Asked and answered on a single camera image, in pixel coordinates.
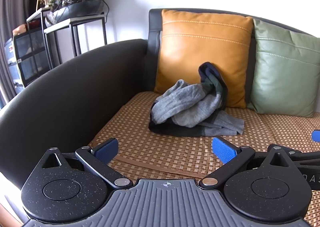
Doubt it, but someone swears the dark storage cabinet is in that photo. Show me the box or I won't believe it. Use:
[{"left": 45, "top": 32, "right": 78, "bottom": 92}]
[{"left": 12, "top": 27, "right": 52, "bottom": 88}]

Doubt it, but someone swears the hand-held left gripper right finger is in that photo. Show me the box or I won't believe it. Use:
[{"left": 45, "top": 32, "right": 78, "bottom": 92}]
[{"left": 199, "top": 136, "right": 297, "bottom": 189}]

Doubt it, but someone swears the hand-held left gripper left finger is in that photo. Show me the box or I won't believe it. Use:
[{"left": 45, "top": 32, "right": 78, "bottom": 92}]
[{"left": 37, "top": 138, "right": 133, "bottom": 190}]

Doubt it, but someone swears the bonsai rockery planter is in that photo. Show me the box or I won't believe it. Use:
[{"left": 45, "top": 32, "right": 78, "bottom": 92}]
[{"left": 45, "top": 0, "right": 105, "bottom": 27}]

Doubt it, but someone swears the grey curtain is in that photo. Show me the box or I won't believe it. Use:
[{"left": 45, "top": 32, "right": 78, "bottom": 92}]
[{"left": 0, "top": 0, "right": 39, "bottom": 108}]

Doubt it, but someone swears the orange leather cushion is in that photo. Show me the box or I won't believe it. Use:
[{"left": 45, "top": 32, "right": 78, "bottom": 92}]
[{"left": 154, "top": 9, "right": 255, "bottom": 109}]

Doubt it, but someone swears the black leather sofa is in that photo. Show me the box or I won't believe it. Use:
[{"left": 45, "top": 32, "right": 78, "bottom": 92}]
[{"left": 0, "top": 8, "right": 320, "bottom": 190}]

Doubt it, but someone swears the plastic drawer unit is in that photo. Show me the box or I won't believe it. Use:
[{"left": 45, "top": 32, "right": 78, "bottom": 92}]
[{"left": 4, "top": 38, "right": 24, "bottom": 92}]

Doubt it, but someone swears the green leather cushion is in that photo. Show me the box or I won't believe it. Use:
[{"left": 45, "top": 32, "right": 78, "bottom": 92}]
[{"left": 247, "top": 18, "right": 320, "bottom": 118}]

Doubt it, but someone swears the black-framed side table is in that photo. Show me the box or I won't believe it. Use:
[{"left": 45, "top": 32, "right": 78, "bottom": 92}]
[
  {"left": 26, "top": 7, "right": 63, "bottom": 70},
  {"left": 44, "top": 13, "right": 108, "bottom": 58}
]

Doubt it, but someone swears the brown woven sofa mat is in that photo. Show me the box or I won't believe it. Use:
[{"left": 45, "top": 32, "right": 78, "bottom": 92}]
[{"left": 87, "top": 90, "right": 320, "bottom": 227}]

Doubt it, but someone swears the black power cable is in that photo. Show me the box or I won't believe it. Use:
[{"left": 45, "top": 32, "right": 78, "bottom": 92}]
[{"left": 101, "top": 0, "right": 110, "bottom": 18}]

